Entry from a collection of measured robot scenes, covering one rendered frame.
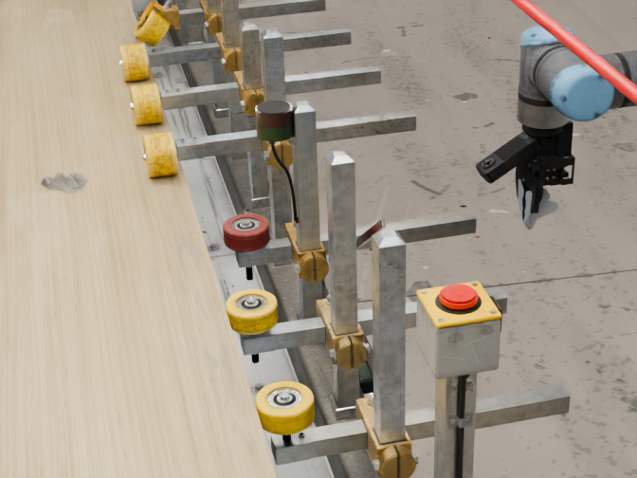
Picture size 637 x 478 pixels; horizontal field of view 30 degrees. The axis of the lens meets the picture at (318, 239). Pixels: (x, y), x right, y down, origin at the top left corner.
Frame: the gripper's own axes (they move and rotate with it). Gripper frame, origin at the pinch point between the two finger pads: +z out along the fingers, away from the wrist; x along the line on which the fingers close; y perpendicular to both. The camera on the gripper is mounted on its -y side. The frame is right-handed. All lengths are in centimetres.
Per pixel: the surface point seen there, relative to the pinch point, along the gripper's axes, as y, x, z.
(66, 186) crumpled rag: -80, 26, -8
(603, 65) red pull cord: -52, -121, -82
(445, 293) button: -45, -79, -40
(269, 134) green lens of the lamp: -48, -5, -27
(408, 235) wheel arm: -22.9, -0.8, -1.8
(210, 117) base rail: -42, 96, 13
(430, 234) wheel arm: -18.7, -1.0, -1.3
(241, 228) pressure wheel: -53, 1, -8
